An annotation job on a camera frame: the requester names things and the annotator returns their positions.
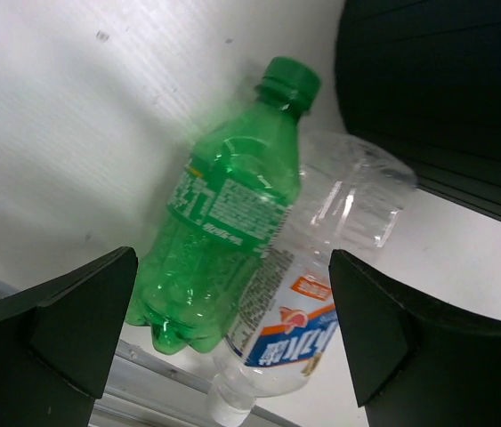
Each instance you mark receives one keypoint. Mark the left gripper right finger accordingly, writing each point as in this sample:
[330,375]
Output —
[415,360]

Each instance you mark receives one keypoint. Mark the aluminium table frame rail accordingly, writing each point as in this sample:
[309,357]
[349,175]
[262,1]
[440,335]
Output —
[143,390]

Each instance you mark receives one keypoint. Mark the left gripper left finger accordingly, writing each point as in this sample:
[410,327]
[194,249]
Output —
[58,339]

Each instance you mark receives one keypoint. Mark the clear bottle white blue label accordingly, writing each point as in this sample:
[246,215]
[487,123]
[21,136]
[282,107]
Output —
[351,197]

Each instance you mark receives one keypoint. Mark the green plastic soda bottle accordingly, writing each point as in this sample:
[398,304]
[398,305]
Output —
[231,201]

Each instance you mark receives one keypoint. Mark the black plastic waste bin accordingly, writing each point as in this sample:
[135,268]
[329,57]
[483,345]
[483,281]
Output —
[422,79]

